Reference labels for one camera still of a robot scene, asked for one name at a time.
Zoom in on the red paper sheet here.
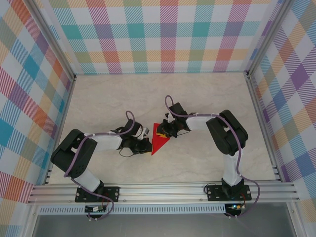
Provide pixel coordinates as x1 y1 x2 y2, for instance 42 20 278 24
151 122 171 156

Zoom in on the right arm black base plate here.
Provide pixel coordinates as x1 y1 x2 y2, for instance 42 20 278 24
205 184 252 202

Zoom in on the right gripper thin black cable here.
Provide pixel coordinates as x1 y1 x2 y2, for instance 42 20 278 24
172 129 191 139

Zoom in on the aluminium side rail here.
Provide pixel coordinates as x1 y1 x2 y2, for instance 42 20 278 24
42 75 77 186
245 73 282 183

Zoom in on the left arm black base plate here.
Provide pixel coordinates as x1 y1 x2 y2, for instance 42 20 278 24
75 186 120 203

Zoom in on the gripper thin black cable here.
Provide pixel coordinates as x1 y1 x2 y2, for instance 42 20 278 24
172 129 191 139
119 147 139 158

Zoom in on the left gripper thin black cable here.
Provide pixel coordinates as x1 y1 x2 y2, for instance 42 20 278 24
119 147 139 158

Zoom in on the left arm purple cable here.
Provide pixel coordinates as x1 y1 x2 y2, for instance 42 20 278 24
63 110 136 221

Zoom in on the grey metal panel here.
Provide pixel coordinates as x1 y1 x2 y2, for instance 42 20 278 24
31 213 297 237

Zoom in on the aluminium frame post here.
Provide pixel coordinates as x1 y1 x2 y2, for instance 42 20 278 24
29 0 77 81
246 0 292 79

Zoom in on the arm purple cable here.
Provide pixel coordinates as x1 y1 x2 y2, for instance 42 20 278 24
164 95 262 219
63 110 136 221

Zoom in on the perforated metal cable tray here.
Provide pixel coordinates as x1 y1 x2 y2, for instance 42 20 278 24
38 205 227 215

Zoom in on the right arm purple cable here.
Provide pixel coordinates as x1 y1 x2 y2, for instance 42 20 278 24
164 95 262 219

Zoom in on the aluminium mounting rail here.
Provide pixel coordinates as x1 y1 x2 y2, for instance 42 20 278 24
26 182 301 205

